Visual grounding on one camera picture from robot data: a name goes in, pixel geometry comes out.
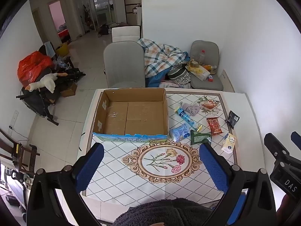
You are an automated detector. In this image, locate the cream tissue pack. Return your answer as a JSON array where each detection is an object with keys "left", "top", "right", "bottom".
[{"left": 221, "top": 133, "right": 237, "bottom": 154}]

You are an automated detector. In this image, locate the striped bag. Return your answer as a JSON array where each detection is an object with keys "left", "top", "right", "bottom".
[{"left": 167, "top": 64, "right": 191, "bottom": 85}]

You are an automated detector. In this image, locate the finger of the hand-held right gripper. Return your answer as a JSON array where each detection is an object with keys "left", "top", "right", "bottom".
[
  {"left": 263, "top": 133, "right": 291, "bottom": 161},
  {"left": 290, "top": 131, "right": 301, "bottom": 150}
]

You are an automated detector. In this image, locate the orange plastic bag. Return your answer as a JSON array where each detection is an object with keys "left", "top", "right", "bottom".
[{"left": 17, "top": 51, "right": 55, "bottom": 87}]

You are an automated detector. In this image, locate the brown floor carton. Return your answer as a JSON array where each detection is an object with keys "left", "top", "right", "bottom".
[{"left": 60, "top": 82, "right": 78, "bottom": 97}]

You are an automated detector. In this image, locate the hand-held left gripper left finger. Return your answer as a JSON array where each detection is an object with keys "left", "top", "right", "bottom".
[{"left": 26, "top": 142, "right": 105, "bottom": 226}]

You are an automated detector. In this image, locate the green snack packet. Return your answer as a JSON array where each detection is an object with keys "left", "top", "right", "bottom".
[{"left": 190, "top": 130, "right": 212, "bottom": 145}]

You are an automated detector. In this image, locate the black floor bag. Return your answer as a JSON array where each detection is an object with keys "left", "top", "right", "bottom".
[{"left": 97, "top": 24, "right": 110, "bottom": 37}]

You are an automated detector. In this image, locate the grey ribbed chair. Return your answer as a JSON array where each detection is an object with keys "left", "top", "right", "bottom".
[{"left": 103, "top": 41, "right": 146, "bottom": 89}]

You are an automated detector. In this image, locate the blue tissue pack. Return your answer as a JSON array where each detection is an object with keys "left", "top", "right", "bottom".
[{"left": 169, "top": 125, "right": 191, "bottom": 143}]

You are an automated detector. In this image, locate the cardboard box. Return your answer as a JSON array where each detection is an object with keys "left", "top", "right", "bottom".
[{"left": 92, "top": 88, "right": 170, "bottom": 143}]

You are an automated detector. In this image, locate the pink cloth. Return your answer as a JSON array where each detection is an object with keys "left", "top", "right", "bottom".
[{"left": 159, "top": 80, "right": 187, "bottom": 89}]

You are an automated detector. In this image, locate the white chair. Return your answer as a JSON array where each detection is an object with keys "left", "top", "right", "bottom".
[{"left": 111, "top": 25, "right": 140, "bottom": 43}]

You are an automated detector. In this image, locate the dark fleece garment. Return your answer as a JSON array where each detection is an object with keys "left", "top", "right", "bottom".
[{"left": 113, "top": 198, "right": 215, "bottom": 226}]

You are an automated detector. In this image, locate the black packet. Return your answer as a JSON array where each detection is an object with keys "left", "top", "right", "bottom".
[{"left": 225, "top": 110, "right": 240, "bottom": 129}]

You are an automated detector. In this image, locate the grey padded chair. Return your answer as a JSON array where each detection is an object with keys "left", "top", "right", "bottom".
[{"left": 189, "top": 40, "right": 224, "bottom": 91}]

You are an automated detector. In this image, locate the white leaning board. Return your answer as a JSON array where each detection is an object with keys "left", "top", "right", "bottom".
[{"left": 220, "top": 69, "right": 236, "bottom": 93}]

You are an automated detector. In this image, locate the blue cloth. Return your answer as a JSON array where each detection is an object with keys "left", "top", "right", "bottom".
[{"left": 145, "top": 71, "right": 170, "bottom": 88}]

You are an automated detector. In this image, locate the blue stick packet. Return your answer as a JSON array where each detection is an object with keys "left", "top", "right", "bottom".
[{"left": 174, "top": 107, "right": 203, "bottom": 132}]

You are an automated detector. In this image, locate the dark wooden chair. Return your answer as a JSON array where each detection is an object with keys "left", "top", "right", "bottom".
[{"left": 0, "top": 128, "right": 41, "bottom": 175}]

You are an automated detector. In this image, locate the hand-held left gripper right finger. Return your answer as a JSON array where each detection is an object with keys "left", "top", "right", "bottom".
[{"left": 199, "top": 142, "right": 277, "bottom": 226}]

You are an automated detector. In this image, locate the yellow packet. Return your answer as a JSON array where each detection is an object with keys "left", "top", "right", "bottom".
[{"left": 187, "top": 64, "right": 210, "bottom": 80}]

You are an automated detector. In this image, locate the orange white snack packet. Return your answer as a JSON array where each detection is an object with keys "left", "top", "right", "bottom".
[{"left": 201, "top": 99, "right": 220, "bottom": 110}]

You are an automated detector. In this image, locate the white goose plush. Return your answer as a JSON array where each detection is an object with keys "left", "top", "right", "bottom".
[{"left": 27, "top": 73, "right": 58, "bottom": 93}]

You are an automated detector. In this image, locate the yellow bag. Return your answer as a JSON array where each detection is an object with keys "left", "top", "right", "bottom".
[{"left": 55, "top": 43, "right": 70, "bottom": 57}]

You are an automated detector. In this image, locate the red snack packet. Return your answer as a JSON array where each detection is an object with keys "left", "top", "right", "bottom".
[{"left": 206, "top": 117, "right": 223, "bottom": 136}]

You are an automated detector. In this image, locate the black stroller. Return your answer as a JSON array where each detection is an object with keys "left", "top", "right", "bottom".
[{"left": 16, "top": 43, "right": 86, "bottom": 126}]

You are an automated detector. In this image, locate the plaid blanket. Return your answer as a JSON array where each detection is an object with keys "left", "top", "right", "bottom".
[{"left": 137, "top": 38, "right": 189, "bottom": 78}]

